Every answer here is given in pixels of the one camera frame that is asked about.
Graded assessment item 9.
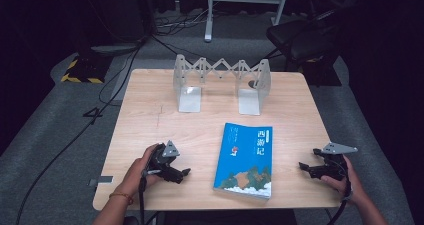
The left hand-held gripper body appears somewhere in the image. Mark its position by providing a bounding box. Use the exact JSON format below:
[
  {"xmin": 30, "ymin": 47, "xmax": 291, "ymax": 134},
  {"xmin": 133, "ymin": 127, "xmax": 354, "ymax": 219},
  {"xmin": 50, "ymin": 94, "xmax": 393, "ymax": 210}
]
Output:
[{"xmin": 145, "ymin": 140, "xmax": 184, "ymax": 183}]

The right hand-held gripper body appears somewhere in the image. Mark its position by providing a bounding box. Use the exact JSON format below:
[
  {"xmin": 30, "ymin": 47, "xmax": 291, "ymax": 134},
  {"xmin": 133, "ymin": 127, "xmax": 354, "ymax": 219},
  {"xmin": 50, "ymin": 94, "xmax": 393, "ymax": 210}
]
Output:
[{"xmin": 312, "ymin": 141, "xmax": 359, "ymax": 183}]

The blue book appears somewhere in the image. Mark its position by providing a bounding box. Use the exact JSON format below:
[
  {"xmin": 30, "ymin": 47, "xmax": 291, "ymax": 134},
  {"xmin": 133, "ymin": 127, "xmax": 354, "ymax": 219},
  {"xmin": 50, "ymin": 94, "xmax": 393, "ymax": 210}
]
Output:
[{"xmin": 213, "ymin": 122, "xmax": 274, "ymax": 200}]

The grey extendable bookend rack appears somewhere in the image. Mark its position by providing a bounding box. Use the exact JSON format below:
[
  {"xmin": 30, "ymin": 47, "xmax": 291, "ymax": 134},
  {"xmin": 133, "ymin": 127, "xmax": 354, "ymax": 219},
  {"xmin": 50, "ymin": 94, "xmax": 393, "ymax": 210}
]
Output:
[{"xmin": 172, "ymin": 53, "xmax": 272, "ymax": 117}]

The person's right hand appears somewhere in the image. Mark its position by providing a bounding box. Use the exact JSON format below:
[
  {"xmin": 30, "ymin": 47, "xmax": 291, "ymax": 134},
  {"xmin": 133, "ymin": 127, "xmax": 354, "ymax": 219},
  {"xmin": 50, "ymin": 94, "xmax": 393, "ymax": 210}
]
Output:
[{"xmin": 320, "ymin": 154, "xmax": 368, "ymax": 207}]

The person's left hand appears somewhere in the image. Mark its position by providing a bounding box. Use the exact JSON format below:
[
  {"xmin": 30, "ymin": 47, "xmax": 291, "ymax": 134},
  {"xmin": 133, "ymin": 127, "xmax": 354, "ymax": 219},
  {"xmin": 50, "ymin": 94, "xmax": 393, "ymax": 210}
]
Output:
[{"xmin": 123, "ymin": 143, "xmax": 162, "ymax": 198}]

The grey tape strip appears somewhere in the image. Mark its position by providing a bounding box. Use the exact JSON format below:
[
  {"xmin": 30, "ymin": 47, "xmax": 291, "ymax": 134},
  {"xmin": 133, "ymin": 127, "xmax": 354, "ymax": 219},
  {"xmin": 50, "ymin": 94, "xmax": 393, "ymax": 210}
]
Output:
[{"xmin": 87, "ymin": 175, "xmax": 115, "ymax": 188}]

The black chair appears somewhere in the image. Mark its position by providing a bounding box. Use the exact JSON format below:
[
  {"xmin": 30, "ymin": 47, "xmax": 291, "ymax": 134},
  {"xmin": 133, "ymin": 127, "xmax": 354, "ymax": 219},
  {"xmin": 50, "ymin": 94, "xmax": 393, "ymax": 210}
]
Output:
[{"xmin": 265, "ymin": 6, "xmax": 349, "ymax": 73}]

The yellow black striped base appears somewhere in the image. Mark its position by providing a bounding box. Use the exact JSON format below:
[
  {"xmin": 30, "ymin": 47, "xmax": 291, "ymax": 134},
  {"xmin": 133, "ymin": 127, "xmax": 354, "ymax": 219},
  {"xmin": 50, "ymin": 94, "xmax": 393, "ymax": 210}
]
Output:
[{"xmin": 60, "ymin": 54, "xmax": 114, "ymax": 85}]

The dark stand with base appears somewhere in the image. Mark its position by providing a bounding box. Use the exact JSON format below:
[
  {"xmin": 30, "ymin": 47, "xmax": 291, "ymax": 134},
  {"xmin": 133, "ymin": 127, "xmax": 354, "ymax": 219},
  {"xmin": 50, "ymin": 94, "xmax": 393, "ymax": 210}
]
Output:
[{"xmin": 75, "ymin": 0, "xmax": 156, "ymax": 57}]

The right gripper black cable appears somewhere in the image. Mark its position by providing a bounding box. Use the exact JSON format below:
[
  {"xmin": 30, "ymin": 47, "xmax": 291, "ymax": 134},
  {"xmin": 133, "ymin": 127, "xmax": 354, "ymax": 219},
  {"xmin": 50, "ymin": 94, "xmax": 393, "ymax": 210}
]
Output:
[{"xmin": 329, "ymin": 156, "xmax": 354, "ymax": 225}]

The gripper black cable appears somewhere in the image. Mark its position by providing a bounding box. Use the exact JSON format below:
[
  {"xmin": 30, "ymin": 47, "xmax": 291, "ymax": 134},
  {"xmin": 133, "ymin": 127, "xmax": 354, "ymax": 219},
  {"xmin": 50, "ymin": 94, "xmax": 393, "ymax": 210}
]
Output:
[
  {"xmin": 137, "ymin": 168, "xmax": 160, "ymax": 225},
  {"xmin": 329, "ymin": 156, "xmax": 354, "ymax": 225}
]

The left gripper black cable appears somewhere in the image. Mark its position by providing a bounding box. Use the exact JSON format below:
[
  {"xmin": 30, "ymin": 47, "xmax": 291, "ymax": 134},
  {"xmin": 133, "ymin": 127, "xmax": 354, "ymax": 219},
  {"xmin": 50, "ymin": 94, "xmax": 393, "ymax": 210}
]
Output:
[{"xmin": 137, "ymin": 168, "xmax": 160, "ymax": 225}]

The orange bead bracelet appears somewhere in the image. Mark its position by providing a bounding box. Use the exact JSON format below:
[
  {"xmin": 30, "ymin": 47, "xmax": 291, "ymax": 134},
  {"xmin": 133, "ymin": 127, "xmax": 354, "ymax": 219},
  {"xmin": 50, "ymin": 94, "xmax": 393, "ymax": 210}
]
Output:
[{"xmin": 108, "ymin": 191, "xmax": 135, "ymax": 206}]

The long black floor cable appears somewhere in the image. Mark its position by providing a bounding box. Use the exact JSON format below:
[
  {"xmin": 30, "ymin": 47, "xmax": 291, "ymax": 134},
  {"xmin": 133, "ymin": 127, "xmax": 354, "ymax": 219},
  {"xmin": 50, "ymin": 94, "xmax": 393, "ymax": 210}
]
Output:
[{"xmin": 14, "ymin": 41, "xmax": 148, "ymax": 225}]

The tangle of floor cables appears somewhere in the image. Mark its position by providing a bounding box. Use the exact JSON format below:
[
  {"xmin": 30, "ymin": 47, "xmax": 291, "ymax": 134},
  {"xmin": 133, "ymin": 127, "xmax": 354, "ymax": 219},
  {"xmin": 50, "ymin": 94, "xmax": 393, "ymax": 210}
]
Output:
[{"xmin": 153, "ymin": 7, "xmax": 216, "ymax": 38}]

